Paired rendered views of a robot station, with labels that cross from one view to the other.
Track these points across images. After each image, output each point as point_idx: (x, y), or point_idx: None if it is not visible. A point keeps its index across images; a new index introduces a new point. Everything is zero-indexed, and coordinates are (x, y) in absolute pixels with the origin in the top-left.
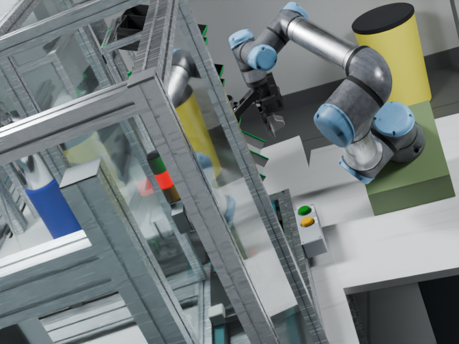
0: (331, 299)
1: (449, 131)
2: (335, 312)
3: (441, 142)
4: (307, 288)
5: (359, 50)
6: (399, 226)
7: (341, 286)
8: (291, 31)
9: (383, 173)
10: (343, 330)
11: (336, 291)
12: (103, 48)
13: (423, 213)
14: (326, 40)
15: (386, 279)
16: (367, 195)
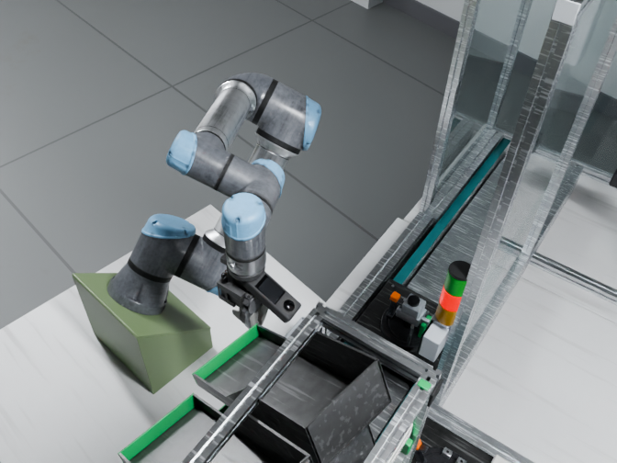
0: (343, 300)
1: (9, 377)
2: (354, 287)
3: (39, 369)
4: (369, 276)
5: (238, 79)
6: (220, 311)
7: (324, 304)
8: (225, 139)
9: (179, 314)
10: (366, 267)
11: (332, 304)
12: (433, 370)
13: (190, 304)
14: (231, 104)
15: (295, 276)
16: (177, 383)
